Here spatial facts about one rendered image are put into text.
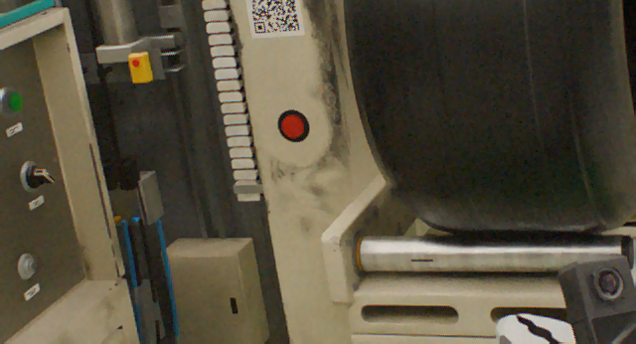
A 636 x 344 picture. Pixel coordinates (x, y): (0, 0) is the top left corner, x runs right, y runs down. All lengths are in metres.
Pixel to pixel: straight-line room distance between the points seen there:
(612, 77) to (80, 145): 0.69
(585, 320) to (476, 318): 0.71
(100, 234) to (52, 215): 0.08
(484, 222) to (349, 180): 0.24
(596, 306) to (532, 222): 0.63
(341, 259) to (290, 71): 0.26
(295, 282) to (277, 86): 0.28
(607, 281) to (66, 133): 0.94
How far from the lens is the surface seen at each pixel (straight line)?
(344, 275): 1.61
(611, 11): 1.38
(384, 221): 1.74
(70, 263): 1.70
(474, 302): 1.58
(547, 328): 1.01
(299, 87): 1.66
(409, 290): 1.61
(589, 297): 0.89
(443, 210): 1.50
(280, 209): 1.73
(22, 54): 1.63
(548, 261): 1.56
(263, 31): 1.66
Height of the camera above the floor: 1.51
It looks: 17 degrees down
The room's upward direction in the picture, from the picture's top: 9 degrees counter-clockwise
